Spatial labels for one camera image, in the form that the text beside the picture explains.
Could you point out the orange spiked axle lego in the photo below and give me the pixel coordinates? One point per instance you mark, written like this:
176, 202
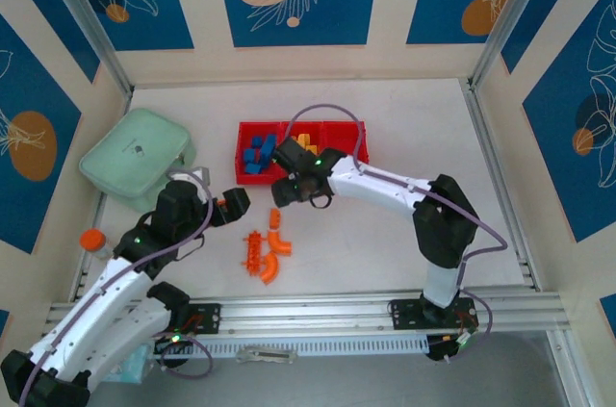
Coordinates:
254, 252

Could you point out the black electronics box with LED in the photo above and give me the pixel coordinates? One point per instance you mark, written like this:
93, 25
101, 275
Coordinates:
173, 351
445, 349

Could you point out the small orange lego brick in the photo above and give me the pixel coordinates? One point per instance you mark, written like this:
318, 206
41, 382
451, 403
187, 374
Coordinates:
275, 218

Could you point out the orange curved pipe lego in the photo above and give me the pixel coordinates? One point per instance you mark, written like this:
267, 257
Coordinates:
280, 243
269, 271

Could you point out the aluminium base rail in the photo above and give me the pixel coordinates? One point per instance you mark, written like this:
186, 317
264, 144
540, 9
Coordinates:
313, 313

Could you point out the aluminium frame post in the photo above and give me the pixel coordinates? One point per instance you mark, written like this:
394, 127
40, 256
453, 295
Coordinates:
102, 41
510, 17

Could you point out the mint green zip pouch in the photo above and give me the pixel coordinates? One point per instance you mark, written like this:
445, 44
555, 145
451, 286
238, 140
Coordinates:
130, 152

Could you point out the red three-compartment tray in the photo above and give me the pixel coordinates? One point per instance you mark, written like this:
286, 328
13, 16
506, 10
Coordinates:
344, 137

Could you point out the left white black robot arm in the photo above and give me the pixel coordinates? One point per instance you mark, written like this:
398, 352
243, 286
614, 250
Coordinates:
91, 315

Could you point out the blue lego brick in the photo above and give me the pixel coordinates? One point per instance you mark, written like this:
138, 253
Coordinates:
253, 168
265, 157
257, 141
272, 141
248, 156

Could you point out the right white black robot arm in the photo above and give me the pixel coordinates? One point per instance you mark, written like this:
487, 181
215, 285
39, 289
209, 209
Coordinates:
380, 183

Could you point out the orange-capped clear bottle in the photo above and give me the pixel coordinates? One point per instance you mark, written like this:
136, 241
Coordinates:
95, 243

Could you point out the printed tissue pack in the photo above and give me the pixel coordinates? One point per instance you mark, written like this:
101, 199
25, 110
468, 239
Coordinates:
132, 368

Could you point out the small metal bracket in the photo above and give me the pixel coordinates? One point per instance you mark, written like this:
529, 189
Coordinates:
264, 356

